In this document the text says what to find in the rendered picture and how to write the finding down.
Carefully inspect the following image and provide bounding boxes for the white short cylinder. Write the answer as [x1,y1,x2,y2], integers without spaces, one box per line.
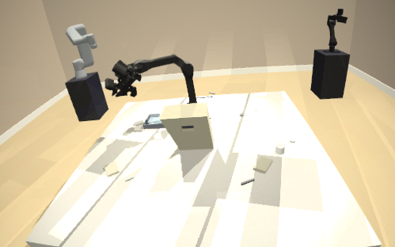
[275,142,285,154]

